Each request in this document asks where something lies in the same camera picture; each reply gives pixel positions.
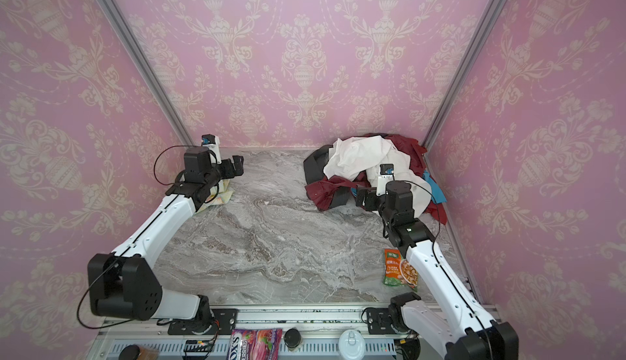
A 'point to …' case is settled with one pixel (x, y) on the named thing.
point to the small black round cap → (292, 337)
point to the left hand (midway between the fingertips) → (232, 158)
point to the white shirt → (377, 156)
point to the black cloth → (313, 165)
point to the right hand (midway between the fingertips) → (372, 184)
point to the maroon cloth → (319, 193)
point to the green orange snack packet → (398, 271)
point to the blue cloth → (437, 192)
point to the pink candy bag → (255, 344)
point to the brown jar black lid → (134, 352)
